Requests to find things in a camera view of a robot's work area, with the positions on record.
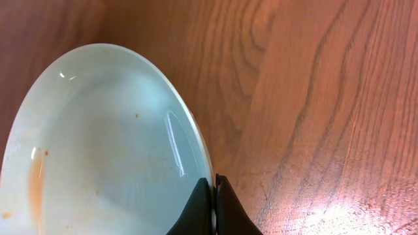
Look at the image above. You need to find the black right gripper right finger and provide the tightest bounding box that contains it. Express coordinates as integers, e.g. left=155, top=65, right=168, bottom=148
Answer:
left=215, top=174, right=262, bottom=235

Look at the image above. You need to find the light green plate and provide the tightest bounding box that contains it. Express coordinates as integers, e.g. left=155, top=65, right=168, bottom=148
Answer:
left=1, top=44, right=214, bottom=234

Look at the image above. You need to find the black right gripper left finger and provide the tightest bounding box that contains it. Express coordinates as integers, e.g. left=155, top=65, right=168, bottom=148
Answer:
left=167, top=178, right=213, bottom=235

